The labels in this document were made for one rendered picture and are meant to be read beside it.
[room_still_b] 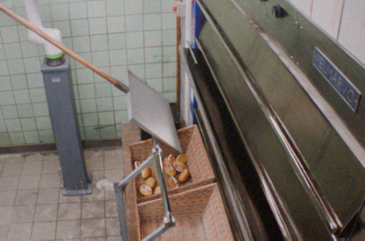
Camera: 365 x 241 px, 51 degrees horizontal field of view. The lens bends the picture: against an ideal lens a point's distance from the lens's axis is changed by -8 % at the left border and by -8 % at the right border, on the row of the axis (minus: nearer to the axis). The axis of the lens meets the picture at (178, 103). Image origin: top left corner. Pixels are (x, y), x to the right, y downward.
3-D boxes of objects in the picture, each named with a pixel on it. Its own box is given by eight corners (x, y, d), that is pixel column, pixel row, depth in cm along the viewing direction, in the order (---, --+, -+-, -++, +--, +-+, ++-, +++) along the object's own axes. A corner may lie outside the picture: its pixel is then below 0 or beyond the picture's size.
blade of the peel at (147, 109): (128, 120, 207) (131, 116, 207) (124, 70, 253) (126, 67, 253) (181, 153, 224) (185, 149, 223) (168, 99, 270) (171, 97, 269)
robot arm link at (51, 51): (51, 49, 293) (48, 25, 283) (66, 53, 286) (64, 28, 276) (40, 56, 283) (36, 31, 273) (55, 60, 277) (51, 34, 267)
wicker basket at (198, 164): (196, 154, 298) (197, 122, 283) (214, 209, 250) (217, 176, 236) (128, 161, 290) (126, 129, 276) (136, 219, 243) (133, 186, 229)
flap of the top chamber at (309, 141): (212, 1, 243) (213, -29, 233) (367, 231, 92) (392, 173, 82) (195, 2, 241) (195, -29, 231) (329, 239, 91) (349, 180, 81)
